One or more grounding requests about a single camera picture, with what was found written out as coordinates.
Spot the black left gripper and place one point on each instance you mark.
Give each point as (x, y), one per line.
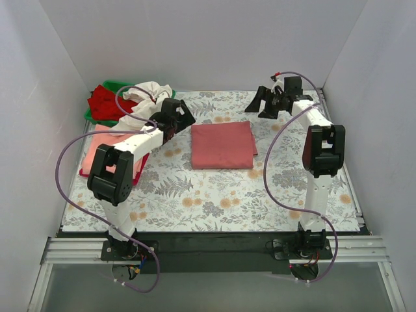
(179, 114)

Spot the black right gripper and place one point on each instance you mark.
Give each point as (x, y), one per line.
(268, 101)

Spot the dusty rose t-shirt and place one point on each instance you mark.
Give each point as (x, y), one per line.
(223, 146)

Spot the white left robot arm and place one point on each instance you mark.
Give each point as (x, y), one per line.
(111, 174)

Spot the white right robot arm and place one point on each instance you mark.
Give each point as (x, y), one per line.
(322, 158)

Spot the white crumpled t-shirt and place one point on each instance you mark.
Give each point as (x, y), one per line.
(148, 98)

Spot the green plastic bin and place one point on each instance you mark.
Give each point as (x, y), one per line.
(113, 86)

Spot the folded red t-shirt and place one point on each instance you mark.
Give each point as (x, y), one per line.
(137, 168)

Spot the crumpled bright red t-shirt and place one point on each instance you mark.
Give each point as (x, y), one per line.
(103, 106)

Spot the folded salmon pink t-shirt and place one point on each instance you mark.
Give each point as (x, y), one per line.
(109, 139)

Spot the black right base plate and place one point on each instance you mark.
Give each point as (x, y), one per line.
(287, 249)

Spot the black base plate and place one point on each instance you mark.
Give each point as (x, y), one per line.
(124, 251)
(287, 249)

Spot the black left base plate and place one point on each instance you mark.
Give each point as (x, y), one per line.
(124, 251)

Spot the aluminium front frame rail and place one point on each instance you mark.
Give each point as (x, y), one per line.
(347, 248)

